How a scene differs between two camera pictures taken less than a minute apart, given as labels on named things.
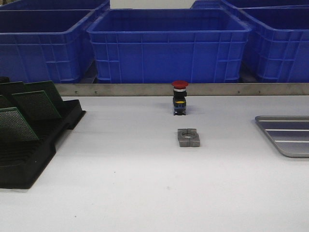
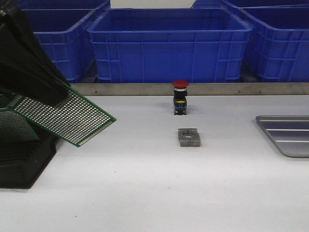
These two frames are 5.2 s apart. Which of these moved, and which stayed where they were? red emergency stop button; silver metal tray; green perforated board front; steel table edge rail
Moved: green perforated board front
Stayed: silver metal tray; steel table edge rail; red emergency stop button
